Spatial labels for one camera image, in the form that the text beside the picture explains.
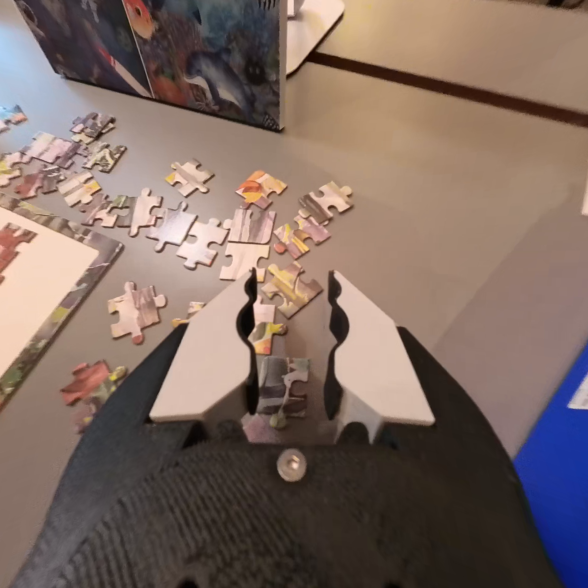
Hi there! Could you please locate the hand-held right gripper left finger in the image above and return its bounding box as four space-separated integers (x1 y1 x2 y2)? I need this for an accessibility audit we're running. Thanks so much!
148 268 259 425

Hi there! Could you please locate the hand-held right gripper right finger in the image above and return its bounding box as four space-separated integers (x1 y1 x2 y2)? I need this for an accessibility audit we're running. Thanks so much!
324 269 435 445

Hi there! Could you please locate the illustrated puzzle box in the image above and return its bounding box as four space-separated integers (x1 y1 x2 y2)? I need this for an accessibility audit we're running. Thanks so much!
13 0 288 133

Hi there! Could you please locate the jigsaw puzzle tray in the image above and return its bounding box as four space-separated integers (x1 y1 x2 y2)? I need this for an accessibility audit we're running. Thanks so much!
0 193 125 409

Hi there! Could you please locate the pile of jigsaw pieces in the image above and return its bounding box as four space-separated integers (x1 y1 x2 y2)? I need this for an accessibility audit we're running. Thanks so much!
0 105 354 432

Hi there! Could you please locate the pale monitor stand base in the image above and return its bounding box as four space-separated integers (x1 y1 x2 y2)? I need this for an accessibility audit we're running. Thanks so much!
285 0 345 76

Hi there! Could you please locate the blue plastic bin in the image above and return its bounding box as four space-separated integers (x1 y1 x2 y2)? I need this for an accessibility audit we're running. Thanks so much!
512 339 588 588

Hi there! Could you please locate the assembled brown bear puzzle section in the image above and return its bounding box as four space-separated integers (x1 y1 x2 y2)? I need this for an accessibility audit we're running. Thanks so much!
0 223 37 283

